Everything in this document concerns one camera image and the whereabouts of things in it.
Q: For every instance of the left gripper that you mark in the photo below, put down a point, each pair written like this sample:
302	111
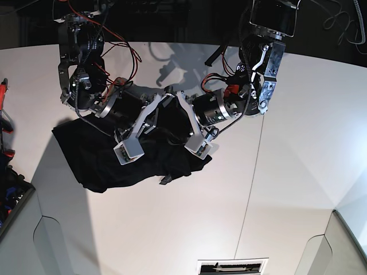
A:
191	115

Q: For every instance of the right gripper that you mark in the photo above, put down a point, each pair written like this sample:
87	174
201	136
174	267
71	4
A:
140	123

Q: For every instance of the black t-shirt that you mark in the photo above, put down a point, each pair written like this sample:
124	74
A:
98	162

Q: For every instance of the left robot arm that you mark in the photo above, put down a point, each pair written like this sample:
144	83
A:
247	89

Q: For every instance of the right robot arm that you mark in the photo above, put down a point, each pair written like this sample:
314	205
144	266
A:
86	85

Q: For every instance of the printed paper sheet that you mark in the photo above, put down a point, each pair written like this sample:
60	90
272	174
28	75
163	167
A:
244	266

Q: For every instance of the red orange hand tool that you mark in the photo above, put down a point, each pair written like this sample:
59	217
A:
5	124

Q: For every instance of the grey bin with clutter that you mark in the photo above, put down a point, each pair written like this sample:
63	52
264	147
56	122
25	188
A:
15	190

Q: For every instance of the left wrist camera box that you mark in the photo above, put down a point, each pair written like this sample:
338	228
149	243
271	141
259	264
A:
199	146

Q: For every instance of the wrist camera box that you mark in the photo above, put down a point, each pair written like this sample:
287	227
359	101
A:
199	146
128	151

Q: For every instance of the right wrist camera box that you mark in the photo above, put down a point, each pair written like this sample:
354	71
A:
128	151

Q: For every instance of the grey right table bracket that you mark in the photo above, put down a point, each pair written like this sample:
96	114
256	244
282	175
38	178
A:
336	251

